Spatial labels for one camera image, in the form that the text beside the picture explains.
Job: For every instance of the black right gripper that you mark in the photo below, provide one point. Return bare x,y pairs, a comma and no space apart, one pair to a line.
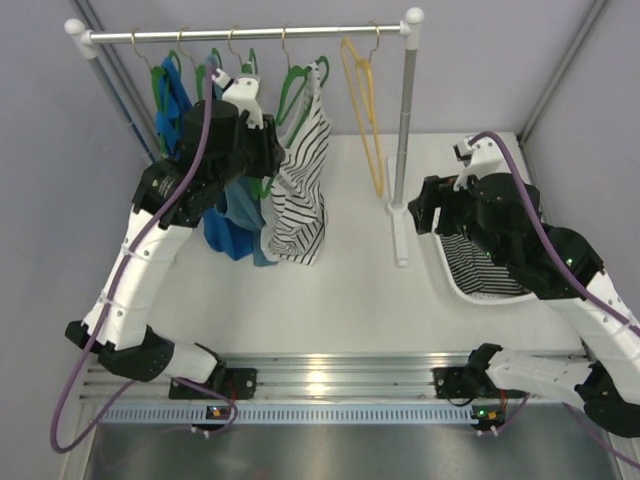
441,192

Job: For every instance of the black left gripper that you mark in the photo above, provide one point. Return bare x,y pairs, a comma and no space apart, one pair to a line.
273,148

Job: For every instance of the white black striped tank top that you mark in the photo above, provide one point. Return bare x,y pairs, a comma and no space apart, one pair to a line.
299,203

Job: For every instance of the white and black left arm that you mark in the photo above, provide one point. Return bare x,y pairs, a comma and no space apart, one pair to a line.
167,206

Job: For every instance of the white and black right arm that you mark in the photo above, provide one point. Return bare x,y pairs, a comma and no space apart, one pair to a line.
560,268

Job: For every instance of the teal blue tank top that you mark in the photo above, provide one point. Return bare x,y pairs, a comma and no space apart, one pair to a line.
235,201

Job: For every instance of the dark striped tank top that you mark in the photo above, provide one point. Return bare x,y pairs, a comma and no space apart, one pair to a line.
473,271

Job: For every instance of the green hanger with blue top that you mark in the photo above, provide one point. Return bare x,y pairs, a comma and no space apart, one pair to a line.
167,109

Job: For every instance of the yellow hanger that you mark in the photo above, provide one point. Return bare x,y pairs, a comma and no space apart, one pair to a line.
360,81

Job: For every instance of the white laundry basket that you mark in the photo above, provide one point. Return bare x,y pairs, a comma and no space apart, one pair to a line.
480,299

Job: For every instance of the silver clothes rack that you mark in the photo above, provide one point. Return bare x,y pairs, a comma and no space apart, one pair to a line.
88,42

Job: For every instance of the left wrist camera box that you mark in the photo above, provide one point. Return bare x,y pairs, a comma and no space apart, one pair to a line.
241,92

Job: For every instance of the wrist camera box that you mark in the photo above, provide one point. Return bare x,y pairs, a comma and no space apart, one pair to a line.
241,92
479,159

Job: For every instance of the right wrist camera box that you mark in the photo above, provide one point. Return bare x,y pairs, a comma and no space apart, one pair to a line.
479,159

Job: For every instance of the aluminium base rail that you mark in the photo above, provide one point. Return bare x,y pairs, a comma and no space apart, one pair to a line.
295,377

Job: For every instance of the perforated cable tray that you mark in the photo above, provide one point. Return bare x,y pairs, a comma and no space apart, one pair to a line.
300,414

